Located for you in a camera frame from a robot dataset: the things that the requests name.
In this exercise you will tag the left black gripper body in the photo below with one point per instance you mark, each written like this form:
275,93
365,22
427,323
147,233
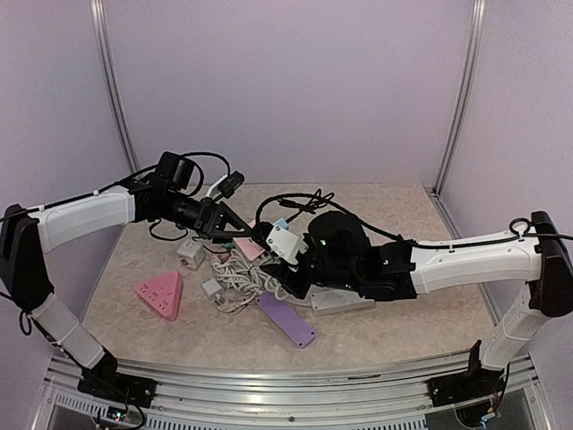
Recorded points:
200,222

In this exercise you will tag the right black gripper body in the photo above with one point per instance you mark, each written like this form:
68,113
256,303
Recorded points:
338,276

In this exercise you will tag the pink cube socket adapter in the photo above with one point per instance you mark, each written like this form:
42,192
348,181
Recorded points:
248,248

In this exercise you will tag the pink plug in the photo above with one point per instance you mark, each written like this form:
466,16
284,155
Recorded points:
222,258

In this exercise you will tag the light blue usb charger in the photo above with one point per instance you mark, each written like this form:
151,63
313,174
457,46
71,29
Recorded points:
281,223

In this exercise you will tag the white multi socket adapter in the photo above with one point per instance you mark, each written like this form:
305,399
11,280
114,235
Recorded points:
192,253

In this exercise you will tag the white usb charger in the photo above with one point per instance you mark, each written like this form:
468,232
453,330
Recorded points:
212,289

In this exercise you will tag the pink power strip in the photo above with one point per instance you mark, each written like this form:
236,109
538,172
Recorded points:
162,294

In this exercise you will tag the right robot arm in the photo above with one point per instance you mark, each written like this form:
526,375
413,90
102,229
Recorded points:
531,251

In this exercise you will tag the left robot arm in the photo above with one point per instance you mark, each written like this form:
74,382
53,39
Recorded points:
27,235

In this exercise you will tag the white power strip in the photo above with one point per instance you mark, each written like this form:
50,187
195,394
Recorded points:
337,301

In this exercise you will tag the purple power strip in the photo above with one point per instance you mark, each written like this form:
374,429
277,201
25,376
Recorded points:
287,320

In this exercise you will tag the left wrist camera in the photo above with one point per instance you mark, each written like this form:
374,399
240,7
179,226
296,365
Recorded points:
225,186

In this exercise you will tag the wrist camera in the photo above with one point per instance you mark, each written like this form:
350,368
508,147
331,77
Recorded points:
225,186
282,243

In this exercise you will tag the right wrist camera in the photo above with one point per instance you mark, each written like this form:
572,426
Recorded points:
282,243

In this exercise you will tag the front aluminium rail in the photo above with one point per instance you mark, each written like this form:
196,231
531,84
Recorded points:
384,396

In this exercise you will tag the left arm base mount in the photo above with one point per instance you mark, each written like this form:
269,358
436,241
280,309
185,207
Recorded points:
127,389

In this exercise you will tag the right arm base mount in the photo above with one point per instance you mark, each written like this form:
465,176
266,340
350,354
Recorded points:
464,386

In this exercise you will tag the left aluminium frame post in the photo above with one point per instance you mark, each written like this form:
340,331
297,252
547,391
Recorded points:
99,22

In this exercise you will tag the aluminium frame post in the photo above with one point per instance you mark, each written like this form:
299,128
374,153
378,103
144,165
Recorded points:
99,22
463,97

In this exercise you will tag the right aluminium frame post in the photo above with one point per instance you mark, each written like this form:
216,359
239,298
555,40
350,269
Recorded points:
463,97

